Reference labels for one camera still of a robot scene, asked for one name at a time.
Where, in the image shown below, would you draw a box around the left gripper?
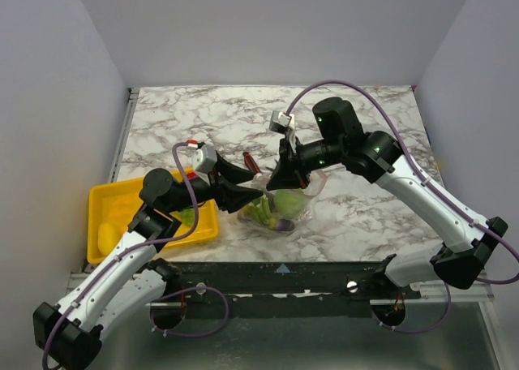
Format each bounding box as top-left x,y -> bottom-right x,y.
166,152 -> 264,214

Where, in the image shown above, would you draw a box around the green toy cabbage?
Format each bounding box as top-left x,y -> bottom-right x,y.
273,189 -> 307,219

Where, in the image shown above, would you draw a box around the green toy celery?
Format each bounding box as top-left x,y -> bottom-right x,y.
247,196 -> 273,227

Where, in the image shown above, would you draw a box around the clear zip top bag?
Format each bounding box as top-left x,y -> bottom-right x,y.
238,170 -> 328,233

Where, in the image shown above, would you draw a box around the purple toy eggplant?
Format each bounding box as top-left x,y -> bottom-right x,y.
268,218 -> 295,232

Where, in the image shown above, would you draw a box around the green toy grapes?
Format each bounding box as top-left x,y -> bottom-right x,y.
178,208 -> 195,226

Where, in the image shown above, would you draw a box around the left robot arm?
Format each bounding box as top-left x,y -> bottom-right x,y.
32,144 -> 263,369

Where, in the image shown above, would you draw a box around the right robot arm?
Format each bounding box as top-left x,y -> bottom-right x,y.
267,97 -> 508,299

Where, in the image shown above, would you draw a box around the red black utility knife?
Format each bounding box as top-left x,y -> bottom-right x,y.
242,152 -> 262,174

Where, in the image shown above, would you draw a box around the yellow plastic tray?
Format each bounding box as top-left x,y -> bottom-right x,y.
87,178 -> 220,265

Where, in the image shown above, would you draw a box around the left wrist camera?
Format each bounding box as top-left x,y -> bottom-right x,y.
187,140 -> 217,178

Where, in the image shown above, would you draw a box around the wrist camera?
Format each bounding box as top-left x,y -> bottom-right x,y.
187,140 -> 217,178
269,110 -> 296,149

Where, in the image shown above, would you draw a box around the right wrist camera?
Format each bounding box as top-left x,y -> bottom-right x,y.
269,110 -> 296,149

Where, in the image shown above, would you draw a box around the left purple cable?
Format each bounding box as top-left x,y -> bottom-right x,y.
42,140 -> 199,370

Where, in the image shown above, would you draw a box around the purple cable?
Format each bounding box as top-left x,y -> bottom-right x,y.
42,140 -> 199,370
286,80 -> 519,285

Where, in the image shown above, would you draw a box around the black base frame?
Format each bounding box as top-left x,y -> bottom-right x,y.
83,256 -> 431,318

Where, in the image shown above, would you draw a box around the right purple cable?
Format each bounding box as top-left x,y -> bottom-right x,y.
286,80 -> 519,285

